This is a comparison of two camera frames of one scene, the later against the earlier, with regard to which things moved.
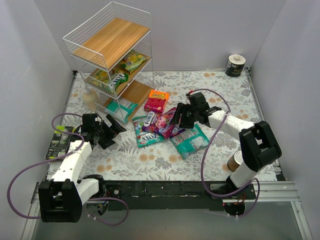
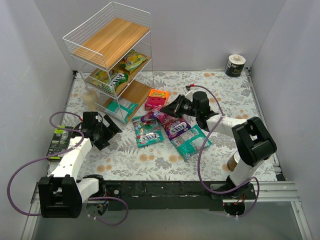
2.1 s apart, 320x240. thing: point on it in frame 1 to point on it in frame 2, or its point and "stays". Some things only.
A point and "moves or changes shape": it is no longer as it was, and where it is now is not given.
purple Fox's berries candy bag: x=158 y=123 moves or changes shape
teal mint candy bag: x=122 y=107 stays
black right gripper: x=186 y=115 to x=180 y=106
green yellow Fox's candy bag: x=107 y=80 stays
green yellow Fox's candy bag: x=132 y=60 stays
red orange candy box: x=156 y=101 stays
